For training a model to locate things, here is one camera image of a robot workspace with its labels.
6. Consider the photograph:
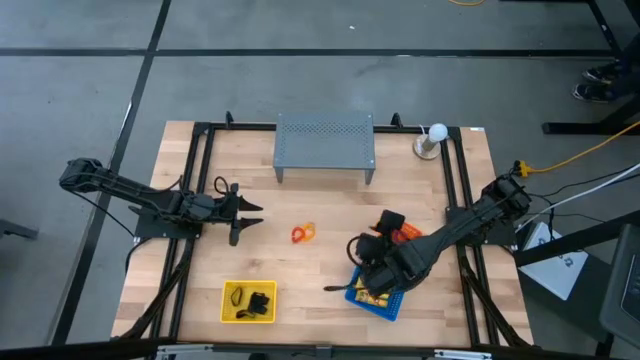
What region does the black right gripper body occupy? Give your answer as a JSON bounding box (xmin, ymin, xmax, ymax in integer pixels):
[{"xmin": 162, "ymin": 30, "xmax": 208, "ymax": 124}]
[{"xmin": 348, "ymin": 208, "xmax": 427, "ymax": 298}]

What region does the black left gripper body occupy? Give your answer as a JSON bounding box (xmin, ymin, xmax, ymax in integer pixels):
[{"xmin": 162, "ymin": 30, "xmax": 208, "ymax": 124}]
[{"xmin": 214, "ymin": 181, "xmax": 242, "ymax": 247}]

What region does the blue plastic basket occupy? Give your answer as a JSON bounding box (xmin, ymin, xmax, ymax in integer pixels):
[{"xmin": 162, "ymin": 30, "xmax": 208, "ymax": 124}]
[{"xmin": 343, "ymin": 264, "xmax": 406, "ymax": 323}]

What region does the orange plastic basket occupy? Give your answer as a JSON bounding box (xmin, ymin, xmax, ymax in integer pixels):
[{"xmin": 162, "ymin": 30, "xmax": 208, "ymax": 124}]
[{"xmin": 369, "ymin": 221, "xmax": 425, "ymax": 246}]

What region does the black desk beam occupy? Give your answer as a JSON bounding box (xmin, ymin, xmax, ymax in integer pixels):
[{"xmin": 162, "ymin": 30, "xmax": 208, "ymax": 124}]
[{"xmin": 513, "ymin": 208, "xmax": 640, "ymax": 268}]

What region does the yellow plastic basket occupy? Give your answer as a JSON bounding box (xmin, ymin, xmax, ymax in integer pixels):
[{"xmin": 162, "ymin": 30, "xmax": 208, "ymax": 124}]
[{"xmin": 219, "ymin": 279, "xmax": 278, "ymax": 325}]

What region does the grey perforated metal shelf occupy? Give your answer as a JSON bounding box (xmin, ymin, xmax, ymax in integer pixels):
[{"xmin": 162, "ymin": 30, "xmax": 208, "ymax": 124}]
[{"xmin": 272, "ymin": 111, "xmax": 377, "ymax": 186}]

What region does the white bulb table lamp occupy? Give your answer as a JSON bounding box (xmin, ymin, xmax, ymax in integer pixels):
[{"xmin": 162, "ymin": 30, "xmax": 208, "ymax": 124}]
[{"xmin": 412, "ymin": 122, "xmax": 450, "ymax": 162}]

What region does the white box with logo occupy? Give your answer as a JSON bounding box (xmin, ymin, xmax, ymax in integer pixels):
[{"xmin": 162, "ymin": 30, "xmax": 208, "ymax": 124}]
[{"xmin": 518, "ymin": 221, "xmax": 591, "ymax": 302}]

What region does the grey furniture foot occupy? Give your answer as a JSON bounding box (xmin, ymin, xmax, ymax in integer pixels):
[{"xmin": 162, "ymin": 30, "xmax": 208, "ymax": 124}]
[{"xmin": 0, "ymin": 217, "xmax": 40, "ymax": 241}]

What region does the grey device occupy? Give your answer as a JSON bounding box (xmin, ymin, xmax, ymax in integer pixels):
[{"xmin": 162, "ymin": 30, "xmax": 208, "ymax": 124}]
[{"xmin": 598, "ymin": 223, "xmax": 640, "ymax": 347}]

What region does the black floor stand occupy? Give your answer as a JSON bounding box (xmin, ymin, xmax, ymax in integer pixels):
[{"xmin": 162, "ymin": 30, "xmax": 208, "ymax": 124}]
[{"xmin": 542, "ymin": 0, "xmax": 640, "ymax": 136}]

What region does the person's shoe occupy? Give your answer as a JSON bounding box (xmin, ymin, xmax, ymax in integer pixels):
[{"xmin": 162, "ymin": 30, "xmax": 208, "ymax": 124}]
[
  {"xmin": 572, "ymin": 82, "xmax": 619, "ymax": 104},
  {"xmin": 581, "ymin": 62, "xmax": 624, "ymax": 85}
]

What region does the person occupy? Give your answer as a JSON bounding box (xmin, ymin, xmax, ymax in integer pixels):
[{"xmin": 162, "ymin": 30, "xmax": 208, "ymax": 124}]
[{"xmin": 612, "ymin": 44, "xmax": 640, "ymax": 99}]

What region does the black aluminium table frame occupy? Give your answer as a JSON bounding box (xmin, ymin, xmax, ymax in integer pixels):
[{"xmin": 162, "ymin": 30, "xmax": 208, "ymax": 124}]
[{"xmin": 112, "ymin": 110, "xmax": 534, "ymax": 351}]

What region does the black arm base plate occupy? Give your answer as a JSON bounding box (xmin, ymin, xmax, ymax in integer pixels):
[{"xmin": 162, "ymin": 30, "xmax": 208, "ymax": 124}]
[
  {"xmin": 444, "ymin": 204, "xmax": 519, "ymax": 247},
  {"xmin": 133, "ymin": 199, "xmax": 207, "ymax": 240}
]

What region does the silver aluminium rail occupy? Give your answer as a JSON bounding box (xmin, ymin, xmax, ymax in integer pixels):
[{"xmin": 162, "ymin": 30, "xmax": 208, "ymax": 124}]
[
  {"xmin": 155, "ymin": 343, "xmax": 217, "ymax": 360},
  {"xmin": 433, "ymin": 348, "xmax": 494, "ymax": 360}
]

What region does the yellow extension cord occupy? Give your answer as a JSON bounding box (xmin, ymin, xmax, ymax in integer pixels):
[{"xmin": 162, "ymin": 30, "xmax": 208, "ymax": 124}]
[{"xmin": 517, "ymin": 119, "xmax": 640, "ymax": 177}]

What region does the black camera stand bar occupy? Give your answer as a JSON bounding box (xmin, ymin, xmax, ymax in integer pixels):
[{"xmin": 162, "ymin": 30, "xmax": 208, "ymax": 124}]
[{"xmin": 0, "ymin": 337, "xmax": 640, "ymax": 360}]

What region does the white cable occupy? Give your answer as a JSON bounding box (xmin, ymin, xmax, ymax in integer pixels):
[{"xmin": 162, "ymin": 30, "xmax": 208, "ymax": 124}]
[{"xmin": 514, "ymin": 162, "xmax": 640, "ymax": 232}]

